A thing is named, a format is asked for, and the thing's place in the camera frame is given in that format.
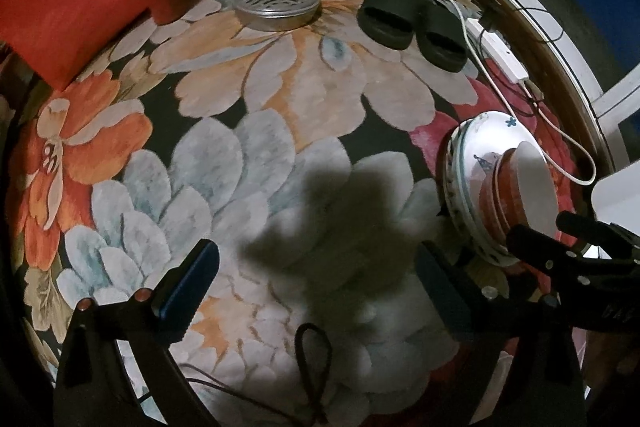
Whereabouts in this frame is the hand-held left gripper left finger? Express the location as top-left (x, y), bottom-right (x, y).
top-left (52, 238), bottom-right (221, 427)

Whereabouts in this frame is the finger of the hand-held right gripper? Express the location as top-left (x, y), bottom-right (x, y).
top-left (556, 210), bottom-right (640, 254)
top-left (505, 224), bottom-right (601, 286)

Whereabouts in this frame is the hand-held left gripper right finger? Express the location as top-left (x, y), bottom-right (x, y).
top-left (414, 241), bottom-right (588, 427)

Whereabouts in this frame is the white bowl with red outside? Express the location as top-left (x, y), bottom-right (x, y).
top-left (502, 141), bottom-right (561, 240)
top-left (477, 167), bottom-right (506, 238)
top-left (492, 154), bottom-right (521, 233)

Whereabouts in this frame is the white plate with striped rim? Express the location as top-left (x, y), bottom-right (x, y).
top-left (442, 122), bottom-right (521, 268)

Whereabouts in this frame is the white bear print plate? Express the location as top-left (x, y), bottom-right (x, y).
top-left (455, 111), bottom-right (553, 258)
top-left (448, 117), bottom-right (523, 265)

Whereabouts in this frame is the white power strip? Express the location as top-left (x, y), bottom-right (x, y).
top-left (467, 18), bottom-right (531, 82)

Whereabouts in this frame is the black slipper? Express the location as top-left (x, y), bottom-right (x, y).
top-left (417, 0), bottom-right (471, 72)
top-left (357, 0), bottom-right (431, 52)

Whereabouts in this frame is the black cord loop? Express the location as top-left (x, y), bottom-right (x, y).
top-left (294, 322), bottom-right (335, 425)

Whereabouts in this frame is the black power cable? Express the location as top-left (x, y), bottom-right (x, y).
top-left (479, 4), bottom-right (601, 118)

